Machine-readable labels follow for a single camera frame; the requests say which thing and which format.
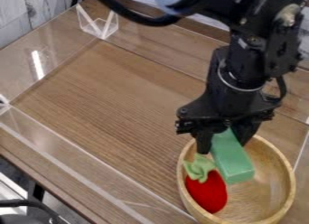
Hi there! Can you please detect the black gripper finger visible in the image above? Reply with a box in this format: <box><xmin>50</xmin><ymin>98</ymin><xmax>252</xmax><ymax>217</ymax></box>
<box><xmin>194</xmin><ymin>129</ymin><xmax>220</xmax><ymax>154</ymax></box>
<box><xmin>232</xmin><ymin>117</ymin><xmax>262</xmax><ymax>145</ymax></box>

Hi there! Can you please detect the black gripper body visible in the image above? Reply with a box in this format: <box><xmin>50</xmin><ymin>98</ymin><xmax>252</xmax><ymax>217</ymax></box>
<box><xmin>175</xmin><ymin>47</ymin><xmax>281</xmax><ymax>136</ymax></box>

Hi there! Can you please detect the green foam block stick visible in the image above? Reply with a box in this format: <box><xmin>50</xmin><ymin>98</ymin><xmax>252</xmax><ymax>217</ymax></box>
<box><xmin>210</xmin><ymin>128</ymin><xmax>254</xmax><ymax>185</ymax></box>

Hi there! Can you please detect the brown wooden bowl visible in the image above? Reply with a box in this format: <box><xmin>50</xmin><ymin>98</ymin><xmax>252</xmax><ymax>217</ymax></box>
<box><xmin>177</xmin><ymin>135</ymin><xmax>296</xmax><ymax>224</ymax></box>

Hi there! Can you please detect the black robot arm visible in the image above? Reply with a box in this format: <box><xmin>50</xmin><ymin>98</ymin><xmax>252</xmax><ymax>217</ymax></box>
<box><xmin>155</xmin><ymin>0</ymin><xmax>307</xmax><ymax>154</ymax></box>

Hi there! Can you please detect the red plush tomato toy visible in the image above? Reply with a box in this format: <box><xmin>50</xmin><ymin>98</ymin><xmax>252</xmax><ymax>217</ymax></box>
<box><xmin>184</xmin><ymin>154</ymin><xmax>229</xmax><ymax>214</ymax></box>

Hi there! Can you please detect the clear acrylic front barrier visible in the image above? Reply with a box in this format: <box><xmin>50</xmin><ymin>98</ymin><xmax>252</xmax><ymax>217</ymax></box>
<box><xmin>0</xmin><ymin>106</ymin><xmax>197</xmax><ymax>224</ymax></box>

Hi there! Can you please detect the black cable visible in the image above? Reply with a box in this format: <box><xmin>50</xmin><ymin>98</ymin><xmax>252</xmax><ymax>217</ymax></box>
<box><xmin>93</xmin><ymin>0</ymin><xmax>204</xmax><ymax>27</ymax></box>

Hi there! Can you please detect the clear acrylic corner bracket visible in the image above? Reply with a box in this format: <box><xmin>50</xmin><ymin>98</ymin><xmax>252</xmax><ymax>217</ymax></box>
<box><xmin>76</xmin><ymin>5</ymin><xmax>119</xmax><ymax>40</ymax></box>

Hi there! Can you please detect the black table frame leg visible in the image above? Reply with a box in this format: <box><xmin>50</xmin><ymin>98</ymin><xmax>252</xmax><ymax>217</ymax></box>
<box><xmin>26</xmin><ymin>180</ymin><xmax>74</xmax><ymax>224</ymax></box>

